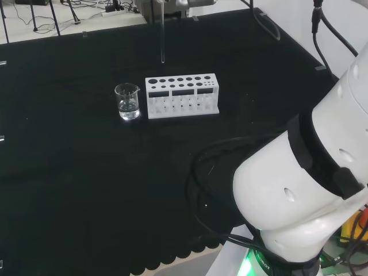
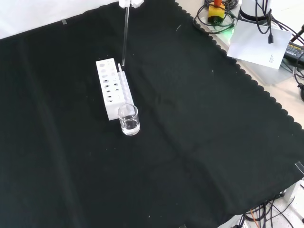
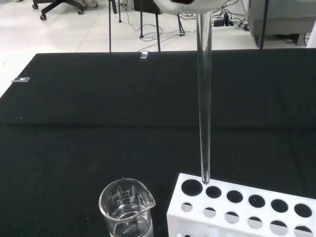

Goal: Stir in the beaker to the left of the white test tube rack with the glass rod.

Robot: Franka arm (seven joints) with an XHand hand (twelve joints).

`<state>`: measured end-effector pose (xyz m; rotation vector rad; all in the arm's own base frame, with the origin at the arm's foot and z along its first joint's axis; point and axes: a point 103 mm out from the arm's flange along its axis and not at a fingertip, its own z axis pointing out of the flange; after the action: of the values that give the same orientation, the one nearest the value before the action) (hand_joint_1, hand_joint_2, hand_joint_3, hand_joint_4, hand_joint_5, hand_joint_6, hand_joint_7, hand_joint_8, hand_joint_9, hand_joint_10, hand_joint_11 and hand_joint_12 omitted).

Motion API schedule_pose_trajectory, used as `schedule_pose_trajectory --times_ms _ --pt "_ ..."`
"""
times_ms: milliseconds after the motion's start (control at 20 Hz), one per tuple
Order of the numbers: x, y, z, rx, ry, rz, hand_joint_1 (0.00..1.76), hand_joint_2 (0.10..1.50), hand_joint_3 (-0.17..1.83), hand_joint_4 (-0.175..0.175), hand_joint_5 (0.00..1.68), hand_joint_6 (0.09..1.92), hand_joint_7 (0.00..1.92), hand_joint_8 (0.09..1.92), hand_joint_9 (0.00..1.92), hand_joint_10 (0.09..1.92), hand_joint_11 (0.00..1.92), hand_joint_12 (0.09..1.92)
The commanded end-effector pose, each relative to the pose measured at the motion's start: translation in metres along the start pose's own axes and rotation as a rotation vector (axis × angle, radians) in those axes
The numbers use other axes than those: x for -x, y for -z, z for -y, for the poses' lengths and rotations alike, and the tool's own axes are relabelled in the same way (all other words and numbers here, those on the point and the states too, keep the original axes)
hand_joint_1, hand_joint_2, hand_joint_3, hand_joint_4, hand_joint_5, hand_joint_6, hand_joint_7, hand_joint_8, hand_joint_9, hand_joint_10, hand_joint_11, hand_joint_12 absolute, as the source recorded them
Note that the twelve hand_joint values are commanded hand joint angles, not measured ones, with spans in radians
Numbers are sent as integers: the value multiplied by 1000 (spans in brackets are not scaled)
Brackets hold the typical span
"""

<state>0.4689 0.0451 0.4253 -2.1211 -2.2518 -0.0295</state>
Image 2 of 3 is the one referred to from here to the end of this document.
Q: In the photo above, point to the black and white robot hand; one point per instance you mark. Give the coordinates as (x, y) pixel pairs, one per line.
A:
(130, 2)

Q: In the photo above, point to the clear glass rod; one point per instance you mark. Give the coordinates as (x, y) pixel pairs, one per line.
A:
(125, 35)

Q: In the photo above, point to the white test tube rack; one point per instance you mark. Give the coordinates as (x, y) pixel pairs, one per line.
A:
(111, 104)

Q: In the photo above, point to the small clear glass beaker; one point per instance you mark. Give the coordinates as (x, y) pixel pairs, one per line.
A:
(129, 123)

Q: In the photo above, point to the clear tape piece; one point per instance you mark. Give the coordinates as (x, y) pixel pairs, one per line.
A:
(300, 167)
(64, 21)

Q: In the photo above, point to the yellow stop button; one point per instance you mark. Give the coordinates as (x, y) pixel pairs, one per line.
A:
(216, 12)

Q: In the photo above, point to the white paper sheet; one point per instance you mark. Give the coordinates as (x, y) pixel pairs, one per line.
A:
(256, 45)

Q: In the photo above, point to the black cloth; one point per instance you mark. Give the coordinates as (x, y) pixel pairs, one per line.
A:
(190, 130)

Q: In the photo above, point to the black power adapter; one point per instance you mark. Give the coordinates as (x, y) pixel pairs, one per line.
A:
(295, 52)

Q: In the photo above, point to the white corner bracket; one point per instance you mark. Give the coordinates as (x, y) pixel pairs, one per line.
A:
(294, 190)

